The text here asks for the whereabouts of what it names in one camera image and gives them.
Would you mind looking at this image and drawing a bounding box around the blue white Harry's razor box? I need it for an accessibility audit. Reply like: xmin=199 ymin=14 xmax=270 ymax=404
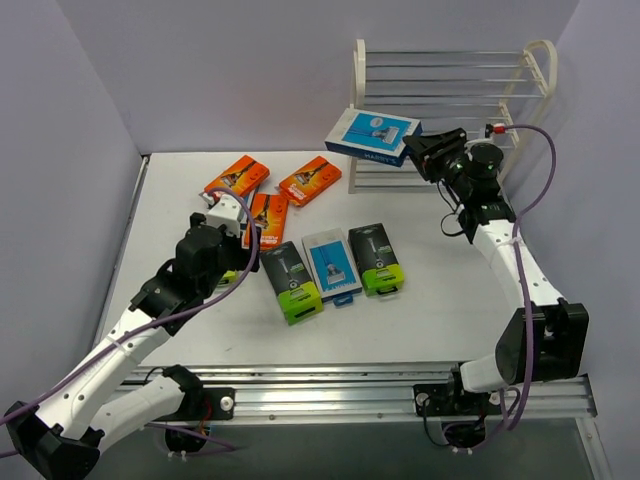
xmin=301 ymin=228 xmax=363 ymax=308

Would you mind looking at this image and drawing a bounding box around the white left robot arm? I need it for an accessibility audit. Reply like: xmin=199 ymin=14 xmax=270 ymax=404
xmin=1 ymin=213 xmax=259 ymax=479

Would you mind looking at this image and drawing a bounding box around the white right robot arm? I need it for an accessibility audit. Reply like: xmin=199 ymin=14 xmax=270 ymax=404
xmin=403 ymin=124 xmax=589 ymax=413

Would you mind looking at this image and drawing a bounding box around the black green razor box left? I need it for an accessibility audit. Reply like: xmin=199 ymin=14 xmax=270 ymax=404
xmin=217 ymin=270 xmax=238 ymax=287

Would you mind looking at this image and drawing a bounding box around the black green razor box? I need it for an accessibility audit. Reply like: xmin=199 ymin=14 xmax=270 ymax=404
xmin=348 ymin=223 xmax=405 ymax=296
xmin=260 ymin=241 xmax=324 ymax=326
xmin=217 ymin=270 xmax=238 ymax=287

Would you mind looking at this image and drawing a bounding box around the orange Gillette razor box middle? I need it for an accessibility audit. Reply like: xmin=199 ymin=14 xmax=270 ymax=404
xmin=251 ymin=193 xmax=289 ymax=251

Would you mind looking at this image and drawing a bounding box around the orange gillette razor box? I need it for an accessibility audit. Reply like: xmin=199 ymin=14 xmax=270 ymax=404
xmin=251 ymin=193 xmax=289 ymax=251
xmin=199 ymin=155 xmax=270 ymax=205
xmin=278 ymin=156 xmax=342 ymax=207

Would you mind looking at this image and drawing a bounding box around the orange Gillette razor box left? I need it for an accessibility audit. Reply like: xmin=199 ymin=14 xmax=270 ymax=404
xmin=199 ymin=155 xmax=270 ymax=205

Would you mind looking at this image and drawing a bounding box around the black green razor box right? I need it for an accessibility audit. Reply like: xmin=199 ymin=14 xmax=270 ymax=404
xmin=348 ymin=223 xmax=405 ymax=296

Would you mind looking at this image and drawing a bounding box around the black green razor box centre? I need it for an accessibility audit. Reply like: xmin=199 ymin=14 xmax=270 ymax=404
xmin=260 ymin=241 xmax=324 ymax=326

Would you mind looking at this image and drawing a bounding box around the orange Gillette razor box right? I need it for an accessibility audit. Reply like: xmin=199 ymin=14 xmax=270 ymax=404
xmin=278 ymin=156 xmax=342 ymax=207

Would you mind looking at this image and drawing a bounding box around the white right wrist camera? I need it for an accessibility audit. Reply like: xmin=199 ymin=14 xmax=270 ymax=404
xmin=477 ymin=123 xmax=507 ymax=144

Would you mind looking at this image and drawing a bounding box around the cream metal wire shelf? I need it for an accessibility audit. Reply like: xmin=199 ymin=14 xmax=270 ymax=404
xmin=346 ymin=38 xmax=560 ymax=195

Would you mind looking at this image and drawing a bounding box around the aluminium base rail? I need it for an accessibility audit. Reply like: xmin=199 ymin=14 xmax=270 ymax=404
xmin=84 ymin=363 xmax=599 ymax=426

